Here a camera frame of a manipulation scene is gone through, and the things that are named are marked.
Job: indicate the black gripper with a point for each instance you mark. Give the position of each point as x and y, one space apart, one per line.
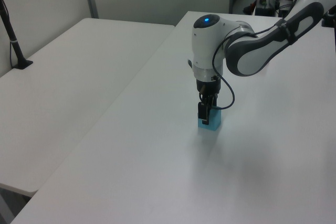
208 87

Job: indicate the light blue cube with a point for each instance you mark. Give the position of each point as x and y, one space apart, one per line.
214 121

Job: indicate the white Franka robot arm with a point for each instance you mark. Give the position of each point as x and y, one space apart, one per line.
246 51

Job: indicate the black equipment box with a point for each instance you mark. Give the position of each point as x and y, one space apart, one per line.
264 11

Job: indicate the white adjoining table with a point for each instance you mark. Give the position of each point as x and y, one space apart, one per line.
68 85

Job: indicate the black base mount block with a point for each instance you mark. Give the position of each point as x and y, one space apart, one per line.
329 20

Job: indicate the black camera stand pole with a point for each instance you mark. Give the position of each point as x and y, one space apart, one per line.
14 43

